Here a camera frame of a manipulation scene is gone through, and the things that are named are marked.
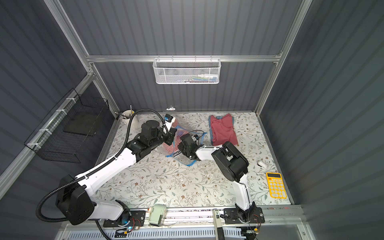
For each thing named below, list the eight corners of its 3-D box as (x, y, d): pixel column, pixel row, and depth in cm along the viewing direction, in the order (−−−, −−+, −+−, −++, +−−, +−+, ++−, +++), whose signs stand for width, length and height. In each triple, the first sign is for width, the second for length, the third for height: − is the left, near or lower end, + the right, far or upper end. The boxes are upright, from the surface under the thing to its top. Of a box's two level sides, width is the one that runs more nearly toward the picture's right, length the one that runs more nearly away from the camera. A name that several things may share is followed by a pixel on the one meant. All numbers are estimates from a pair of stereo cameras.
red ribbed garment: (212, 145, 103) (213, 141, 99) (210, 118, 120) (210, 114, 115) (236, 145, 103) (237, 141, 99) (230, 118, 120) (231, 114, 115)
